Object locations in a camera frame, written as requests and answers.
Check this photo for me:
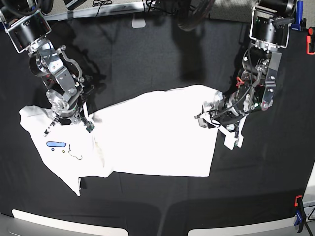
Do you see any red blue clamp bottom right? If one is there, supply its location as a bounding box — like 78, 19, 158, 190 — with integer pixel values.
294, 195, 306, 233

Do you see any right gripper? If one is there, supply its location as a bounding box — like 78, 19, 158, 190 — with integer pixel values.
44, 103, 95, 137

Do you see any blue clamp top right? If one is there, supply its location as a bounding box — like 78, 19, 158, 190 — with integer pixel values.
291, 0, 306, 31

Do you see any black red cable bundle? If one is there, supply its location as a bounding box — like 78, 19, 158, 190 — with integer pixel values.
176, 0, 214, 30

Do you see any red clamp top right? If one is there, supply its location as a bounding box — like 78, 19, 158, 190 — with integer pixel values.
306, 27, 315, 55

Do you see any white printed t-shirt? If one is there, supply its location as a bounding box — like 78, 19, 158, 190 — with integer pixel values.
19, 85, 218, 195

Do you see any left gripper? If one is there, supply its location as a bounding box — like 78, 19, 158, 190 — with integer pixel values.
194, 91, 247, 150

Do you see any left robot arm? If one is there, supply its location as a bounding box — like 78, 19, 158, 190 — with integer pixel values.
195, 0, 297, 150

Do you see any black table cloth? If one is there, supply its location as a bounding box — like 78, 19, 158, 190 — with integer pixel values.
0, 15, 315, 236

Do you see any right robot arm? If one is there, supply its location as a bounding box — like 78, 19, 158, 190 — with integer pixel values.
0, 0, 95, 132

